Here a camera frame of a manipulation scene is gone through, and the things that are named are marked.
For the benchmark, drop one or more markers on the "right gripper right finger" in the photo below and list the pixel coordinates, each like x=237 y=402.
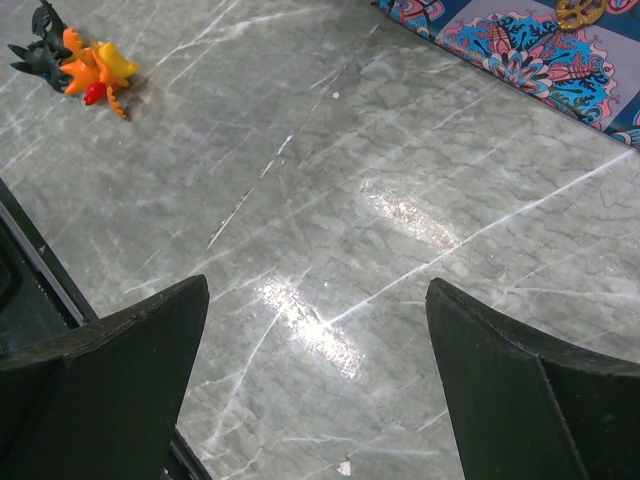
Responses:
x=527 y=405

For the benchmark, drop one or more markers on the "patterned blue pink placemat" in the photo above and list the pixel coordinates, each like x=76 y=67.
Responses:
x=589 y=73

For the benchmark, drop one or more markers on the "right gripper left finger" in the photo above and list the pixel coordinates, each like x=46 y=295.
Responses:
x=102 y=401

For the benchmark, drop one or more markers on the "golden fork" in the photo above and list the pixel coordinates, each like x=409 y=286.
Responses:
x=573 y=14

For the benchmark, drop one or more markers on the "black dragon toy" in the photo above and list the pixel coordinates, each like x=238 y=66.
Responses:
x=45 y=57

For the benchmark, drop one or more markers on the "orange fox toy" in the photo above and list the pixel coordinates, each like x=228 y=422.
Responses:
x=97 y=71

